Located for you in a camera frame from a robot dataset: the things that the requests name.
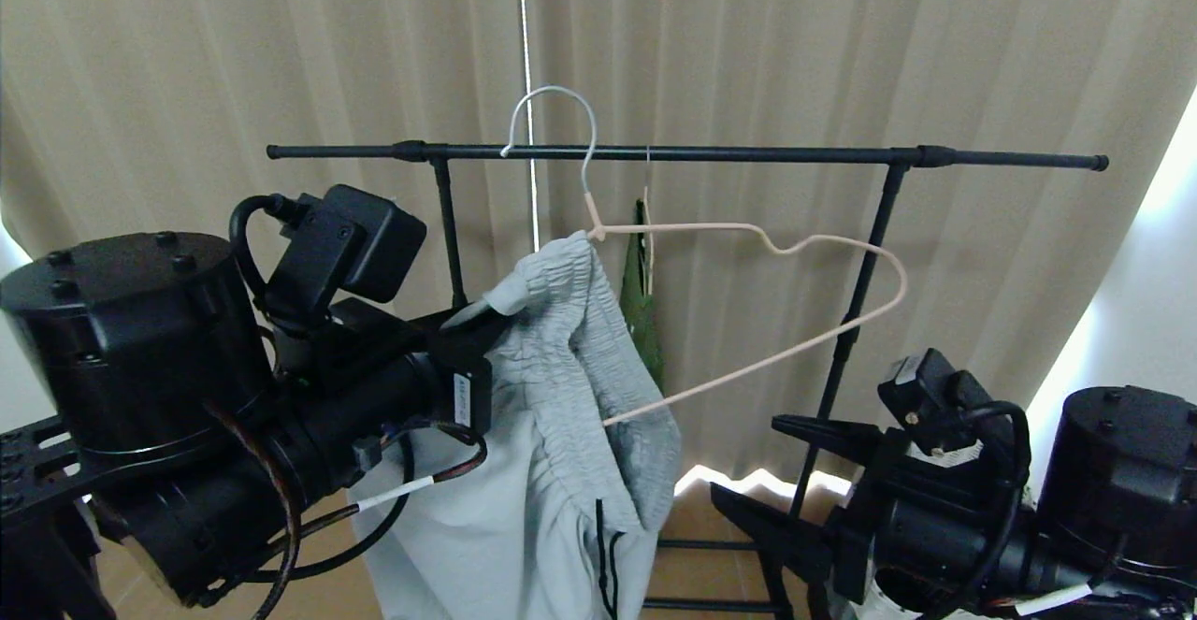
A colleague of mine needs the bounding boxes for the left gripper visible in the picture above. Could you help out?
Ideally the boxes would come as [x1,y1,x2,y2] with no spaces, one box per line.
[281,297,497,495]

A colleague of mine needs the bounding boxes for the black clothes rack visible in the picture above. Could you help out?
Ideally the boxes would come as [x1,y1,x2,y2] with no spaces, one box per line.
[267,140,1110,620]

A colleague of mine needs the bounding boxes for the pink clothes hanger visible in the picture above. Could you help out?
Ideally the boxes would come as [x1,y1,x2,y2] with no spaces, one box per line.
[640,147,656,299]
[499,85,910,427]

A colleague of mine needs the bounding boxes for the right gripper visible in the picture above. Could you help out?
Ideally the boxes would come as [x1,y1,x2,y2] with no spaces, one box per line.
[709,413,1041,607]

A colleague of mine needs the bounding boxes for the beige curtain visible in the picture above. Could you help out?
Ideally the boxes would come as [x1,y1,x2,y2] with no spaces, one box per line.
[0,0,1197,499]

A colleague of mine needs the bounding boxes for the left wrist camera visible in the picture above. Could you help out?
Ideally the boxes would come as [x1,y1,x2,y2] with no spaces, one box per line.
[260,183,429,333]

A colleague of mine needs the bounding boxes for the green shirt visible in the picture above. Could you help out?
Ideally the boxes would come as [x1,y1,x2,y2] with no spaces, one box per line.
[618,199,668,394]

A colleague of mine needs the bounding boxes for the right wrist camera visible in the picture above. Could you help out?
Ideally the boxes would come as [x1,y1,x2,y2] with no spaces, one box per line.
[877,349,1013,459]

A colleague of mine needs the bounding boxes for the pale grey shorts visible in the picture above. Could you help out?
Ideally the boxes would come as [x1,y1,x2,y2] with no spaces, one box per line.
[351,232,685,620]

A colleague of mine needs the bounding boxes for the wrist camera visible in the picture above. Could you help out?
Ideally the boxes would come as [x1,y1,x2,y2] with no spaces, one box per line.
[877,349,1013,459]
[260,183,429,333]

